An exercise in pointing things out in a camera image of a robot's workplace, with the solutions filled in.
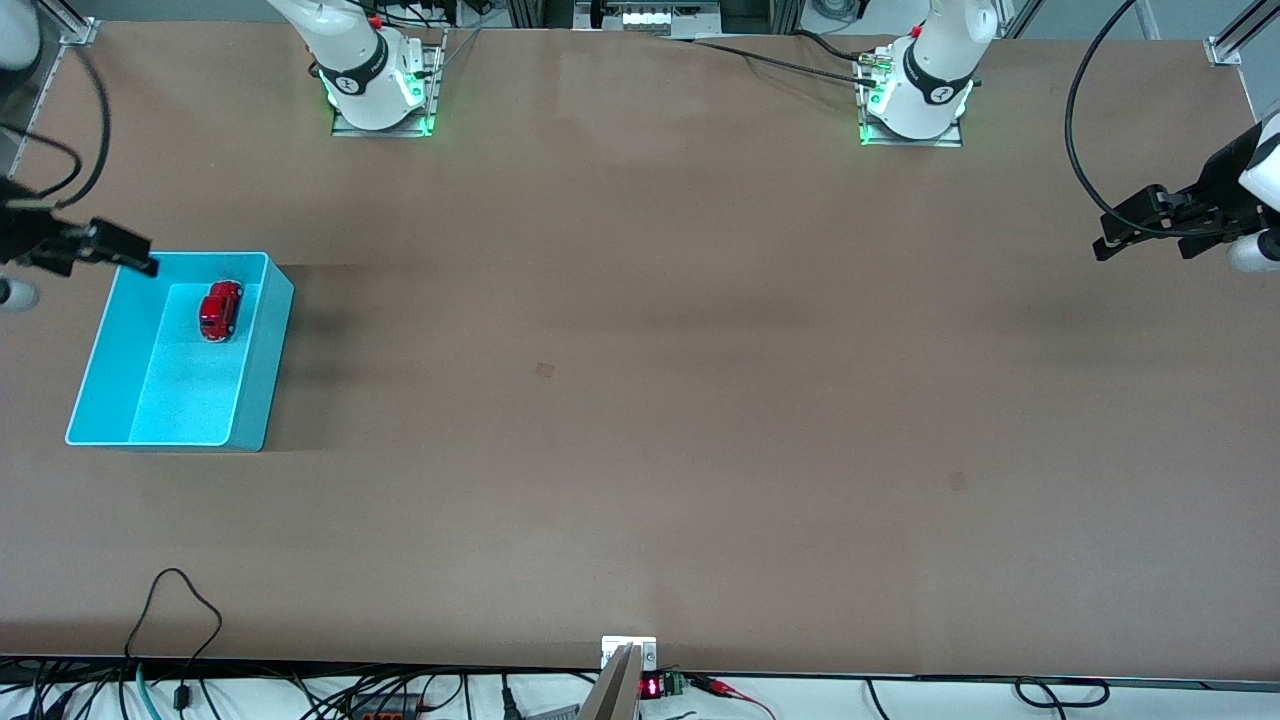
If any black orange power strip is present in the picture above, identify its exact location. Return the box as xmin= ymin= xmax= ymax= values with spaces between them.
xmin=345 ymin=692 xmax=421 ymax=720

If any white lit background device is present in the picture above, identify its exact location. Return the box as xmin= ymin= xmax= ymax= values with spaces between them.
xmin=575 ymin=0 xmax=723 ymax=39

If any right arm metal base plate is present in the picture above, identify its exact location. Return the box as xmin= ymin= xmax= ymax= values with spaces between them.
xmin=331 ymin=30 xmax=443 ymax=139

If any red clip wire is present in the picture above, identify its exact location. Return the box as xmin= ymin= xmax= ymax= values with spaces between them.
xmin=688 ymin=675 xmax=776 ymax=719

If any aluminium corner bracket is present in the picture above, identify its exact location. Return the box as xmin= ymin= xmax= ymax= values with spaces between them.
xmin=1205 ymin=0 xmax=1280 ymax=69
xmin=45 ymin=0 xmax=101 ymax=46

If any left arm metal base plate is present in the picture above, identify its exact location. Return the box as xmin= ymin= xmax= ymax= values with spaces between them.
xmin=856 ymin=50 xmax=964 ymax=149

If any thin black looped cable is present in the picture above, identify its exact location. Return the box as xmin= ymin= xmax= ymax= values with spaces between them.
xmin=124 ymin=568 xmax=223 ymax=713

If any blue plastic box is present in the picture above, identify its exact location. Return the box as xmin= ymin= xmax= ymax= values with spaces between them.
xmin=65 ymin=250 xmax=296 ymax=453

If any silver camera mount bracket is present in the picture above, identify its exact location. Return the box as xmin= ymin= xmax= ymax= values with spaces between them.
xmin=578 ymin=636 xmax=658 ymax=720

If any black coiled cable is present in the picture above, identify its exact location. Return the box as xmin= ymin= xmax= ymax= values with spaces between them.
xmin=1015 ymin=677 xmax=1111 ymax=709

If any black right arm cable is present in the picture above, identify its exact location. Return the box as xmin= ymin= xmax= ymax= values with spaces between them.
xmin=0 ymin=45 xmax=112 ymax=211

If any red beetle toy car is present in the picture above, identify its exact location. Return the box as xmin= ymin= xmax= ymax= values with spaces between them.
xmin=198 ymin=280 xmax=244 ymax=344

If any black base power cable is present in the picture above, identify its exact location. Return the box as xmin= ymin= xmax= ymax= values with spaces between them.
xmin=660 ymin=35 xmax=881 ymax=89

